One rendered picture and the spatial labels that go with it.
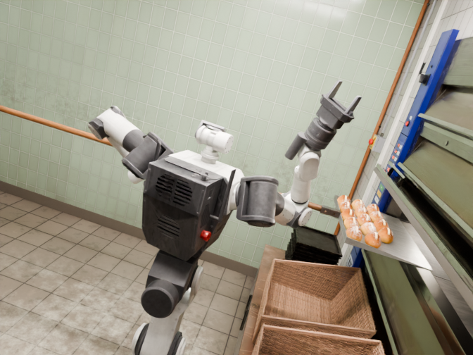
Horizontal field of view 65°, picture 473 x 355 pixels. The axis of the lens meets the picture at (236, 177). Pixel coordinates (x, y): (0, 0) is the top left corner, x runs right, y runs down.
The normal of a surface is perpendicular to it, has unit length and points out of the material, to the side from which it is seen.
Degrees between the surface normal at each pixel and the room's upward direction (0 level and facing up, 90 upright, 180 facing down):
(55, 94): 90
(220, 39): 90
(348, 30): 90
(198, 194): 90
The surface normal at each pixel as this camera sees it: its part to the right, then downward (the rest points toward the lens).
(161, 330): -0.13, 0.11
